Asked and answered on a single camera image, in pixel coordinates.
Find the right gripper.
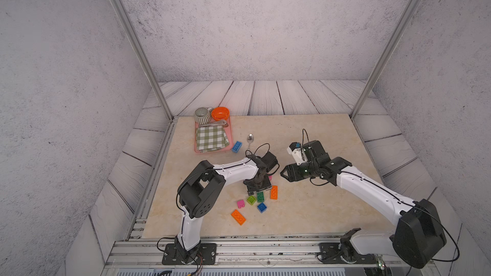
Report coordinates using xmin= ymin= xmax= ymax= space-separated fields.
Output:
xmin=279 ymin=162 xmax=319 ymax=181

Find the dark green lego brick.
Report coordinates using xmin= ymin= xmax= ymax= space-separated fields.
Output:
xmin=256 ymin=192 xmax=265 ymax=203

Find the orange lego brick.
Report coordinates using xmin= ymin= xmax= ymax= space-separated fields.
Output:
xmin=231 ymin=210 xmax=246 ymax=225
xmin=270 ymin=185 xmax=278 ymax=200

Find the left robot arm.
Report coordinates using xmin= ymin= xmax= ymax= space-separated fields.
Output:
xmin=175 ymin=152 xmax=279 ymax=259

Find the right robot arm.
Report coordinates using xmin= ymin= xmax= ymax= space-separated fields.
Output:
xmin=280 ymin=141 xmax=447 ymax=269

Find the lime green lego brick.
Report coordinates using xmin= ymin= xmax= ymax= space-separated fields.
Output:
xmin=246 ymin=195 xmax=256 ymax=205

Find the blue small lego brick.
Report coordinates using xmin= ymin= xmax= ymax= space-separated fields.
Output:
xmin=257 ymin=203 xmax=267 ymax=213

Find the orange lego brick front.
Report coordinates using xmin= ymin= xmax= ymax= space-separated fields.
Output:
xmin=231 ymin=210 xmax=246 ymax=225

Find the blue long lego brick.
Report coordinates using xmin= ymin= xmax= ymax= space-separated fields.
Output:
xmin=231 ymin=141 xmax=242 ymax=153

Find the metal spoon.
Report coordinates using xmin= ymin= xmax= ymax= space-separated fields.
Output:
xmin=246 ymin=134 xmax=254 ymax=152

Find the pink tray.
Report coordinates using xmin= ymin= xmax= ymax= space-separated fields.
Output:
xmin=194 ymin=120 xmax=233 ymax=153

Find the green checkered cloth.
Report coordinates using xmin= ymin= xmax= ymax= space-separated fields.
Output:
xmin=196 ymin=126 xmax=230 ymax=153

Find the metal utensil on tray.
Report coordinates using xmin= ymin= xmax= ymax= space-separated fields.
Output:
xmin=199 ymin=120 xmax=228 ymax=128

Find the orange bowl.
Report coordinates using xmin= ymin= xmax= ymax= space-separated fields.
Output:
xmin=211 ymin=107 xmax=230 ymax=121

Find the striped grey mug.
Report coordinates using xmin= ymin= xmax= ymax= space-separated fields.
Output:
xmin=194 ymin=107 xmax=213 ymax=125

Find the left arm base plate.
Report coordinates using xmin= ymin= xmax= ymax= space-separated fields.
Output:
xmin=162 ymin=242 xmax=217 ymax=265

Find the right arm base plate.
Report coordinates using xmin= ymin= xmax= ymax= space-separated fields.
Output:
xmin=316 ymin=242 xmax=377 ymax=265

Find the aluminium front rail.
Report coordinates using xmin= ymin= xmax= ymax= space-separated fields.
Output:
xmin=102 ymin=235 xmax=452 ymax=275

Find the right aluminium frame post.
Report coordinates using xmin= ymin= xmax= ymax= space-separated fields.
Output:
xmin=349 ymin=0 xmax=422 ymax=121

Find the aluminium frame post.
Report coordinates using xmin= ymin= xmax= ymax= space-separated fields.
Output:
xmin=110 ymin=0 xmax=174 ymax=121
xmin=349 ymin=0 xmax=422 ymax=121

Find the left aluminium frame post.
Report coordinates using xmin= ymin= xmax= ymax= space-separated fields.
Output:
xmin=110 ymin=0 xmax=174 ymax=121

